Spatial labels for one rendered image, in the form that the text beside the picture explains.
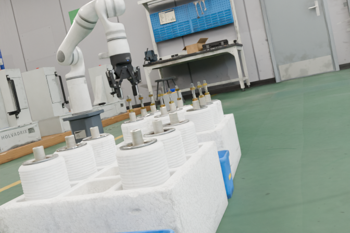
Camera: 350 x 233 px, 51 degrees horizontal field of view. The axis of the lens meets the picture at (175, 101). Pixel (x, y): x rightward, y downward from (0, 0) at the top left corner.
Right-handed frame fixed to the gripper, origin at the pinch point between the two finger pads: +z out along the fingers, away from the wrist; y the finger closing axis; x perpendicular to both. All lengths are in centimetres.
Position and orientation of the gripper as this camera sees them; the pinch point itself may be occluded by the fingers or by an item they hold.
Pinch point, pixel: (127, 93)
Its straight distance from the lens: 131.5
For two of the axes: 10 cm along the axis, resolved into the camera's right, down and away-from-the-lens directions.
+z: 2.0, 9.8, 0.6
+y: 6.9, -1.8, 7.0
